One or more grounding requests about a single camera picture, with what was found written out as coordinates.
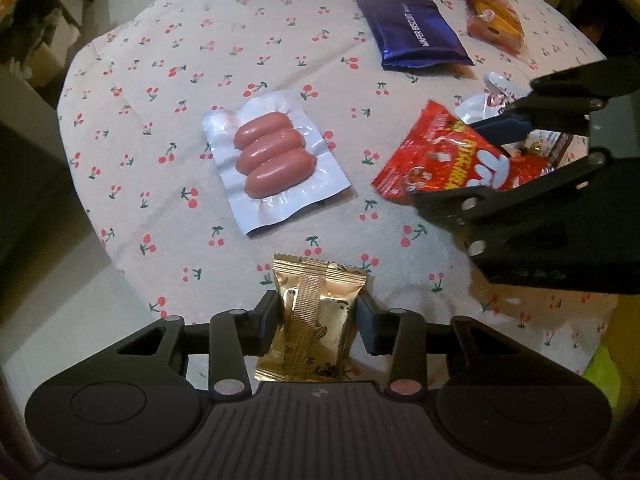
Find red snack bag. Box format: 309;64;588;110
372;101;552;203

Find gold foil snack packet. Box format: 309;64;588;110
255;254;368;382

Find blue wafer biscuit packet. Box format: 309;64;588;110
357;0;473;70

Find vacuum packed sausages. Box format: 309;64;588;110
203;91;350;234

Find white small snack packet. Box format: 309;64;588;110
454;72;529;125

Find orange yellow snack packet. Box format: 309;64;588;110
464;0;525;56

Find cherry print tablecloth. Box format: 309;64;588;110
58;0;617;380

